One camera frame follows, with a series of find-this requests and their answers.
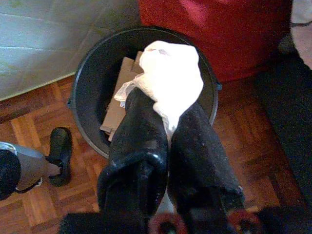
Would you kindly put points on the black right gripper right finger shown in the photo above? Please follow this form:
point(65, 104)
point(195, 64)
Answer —
point(197, 158)

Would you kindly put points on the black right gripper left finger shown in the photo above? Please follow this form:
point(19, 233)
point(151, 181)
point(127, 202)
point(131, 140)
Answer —
point(136, 146)

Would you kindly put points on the white tissue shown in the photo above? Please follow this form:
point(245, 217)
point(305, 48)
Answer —
point(170, 73)

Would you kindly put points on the brown cardboard piece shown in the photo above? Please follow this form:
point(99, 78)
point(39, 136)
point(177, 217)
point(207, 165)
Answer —
point(129, 64)
point(114, 117)

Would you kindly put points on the round black waste bin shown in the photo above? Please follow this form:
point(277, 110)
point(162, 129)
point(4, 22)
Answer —
point(90, 97)

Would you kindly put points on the black fabric furniture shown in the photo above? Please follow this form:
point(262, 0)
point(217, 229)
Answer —
point(292, 122)

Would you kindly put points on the thick red covered mattress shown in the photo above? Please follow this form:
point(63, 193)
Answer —
point(231, 36)

